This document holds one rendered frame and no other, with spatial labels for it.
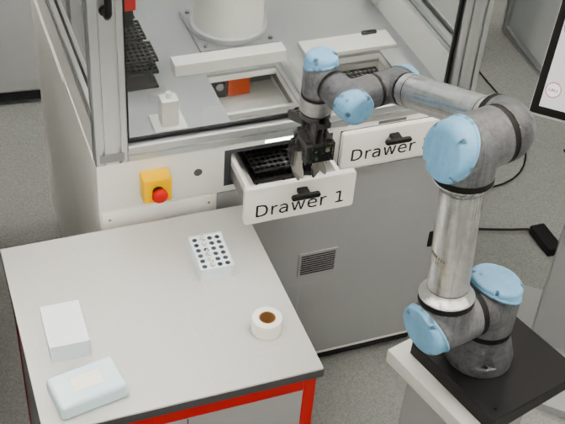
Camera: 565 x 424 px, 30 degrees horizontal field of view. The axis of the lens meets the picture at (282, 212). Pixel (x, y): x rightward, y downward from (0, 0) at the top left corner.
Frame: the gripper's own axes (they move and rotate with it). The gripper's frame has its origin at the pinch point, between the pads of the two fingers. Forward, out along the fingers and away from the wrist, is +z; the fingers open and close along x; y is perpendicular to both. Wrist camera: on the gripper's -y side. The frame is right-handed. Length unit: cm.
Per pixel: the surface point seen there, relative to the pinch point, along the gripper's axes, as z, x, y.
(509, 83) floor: 100, 160, -142
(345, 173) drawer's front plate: 3.8, 11.6, -0.9
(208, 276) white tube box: 18.7, -26.6, 9.6
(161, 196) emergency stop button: 8.5, -32.8, -9.9
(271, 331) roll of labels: 16.7, -18.9, 32.0
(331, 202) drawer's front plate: 12.4, 8.6, -0.7
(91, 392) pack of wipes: 15, -61, 38
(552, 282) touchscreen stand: 66, 89, -2
